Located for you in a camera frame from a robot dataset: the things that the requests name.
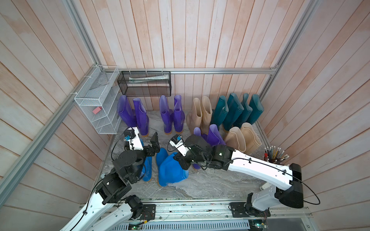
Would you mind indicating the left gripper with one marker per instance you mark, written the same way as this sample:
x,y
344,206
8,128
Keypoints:
x,y
154,142

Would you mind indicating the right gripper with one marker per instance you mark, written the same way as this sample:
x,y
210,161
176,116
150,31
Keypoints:
x,y
181,160

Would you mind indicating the blue boot underneath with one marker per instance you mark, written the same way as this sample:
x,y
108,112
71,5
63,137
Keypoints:
x,y
170,170

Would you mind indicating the beige boot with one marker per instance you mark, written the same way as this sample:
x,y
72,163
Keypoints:
x,y
252,141
235,139
207,114
194,118

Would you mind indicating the blue boot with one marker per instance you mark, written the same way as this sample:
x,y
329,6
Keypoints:
x,y
146,173

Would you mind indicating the large teal boot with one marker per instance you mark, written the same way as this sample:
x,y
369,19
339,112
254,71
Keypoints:
x,y
220,112

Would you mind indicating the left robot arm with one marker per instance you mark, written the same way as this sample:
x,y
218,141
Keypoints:
x,y
109,203

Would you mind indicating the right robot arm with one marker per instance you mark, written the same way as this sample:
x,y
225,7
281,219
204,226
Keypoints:
x,y
286,181

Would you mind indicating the black mesh basket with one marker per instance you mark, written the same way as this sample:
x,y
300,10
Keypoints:
x,y
144,90

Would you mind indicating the pink eraser block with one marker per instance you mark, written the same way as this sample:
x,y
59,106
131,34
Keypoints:
x,y
97,110

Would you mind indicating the paper in black basket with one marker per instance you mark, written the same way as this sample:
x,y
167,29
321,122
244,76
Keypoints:
x,y
149,79

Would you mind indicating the bundle of pencils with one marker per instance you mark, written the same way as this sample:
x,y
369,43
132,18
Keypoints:
x,y
275,155

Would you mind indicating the teal boot standing back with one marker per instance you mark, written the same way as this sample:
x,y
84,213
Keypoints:
x,y
257,109

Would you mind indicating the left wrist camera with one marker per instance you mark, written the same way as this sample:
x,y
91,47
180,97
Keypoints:
x,y
132,139

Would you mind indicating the white wire shelf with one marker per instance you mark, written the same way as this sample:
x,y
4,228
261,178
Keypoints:
x,y
99,89

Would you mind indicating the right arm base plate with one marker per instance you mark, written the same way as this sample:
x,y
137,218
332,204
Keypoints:
x,y
243,210

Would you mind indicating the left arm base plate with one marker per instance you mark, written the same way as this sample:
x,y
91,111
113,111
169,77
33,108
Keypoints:
x,y
145,212

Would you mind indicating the aluminium frame rail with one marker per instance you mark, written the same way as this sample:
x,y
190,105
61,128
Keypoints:
x,y
227,71

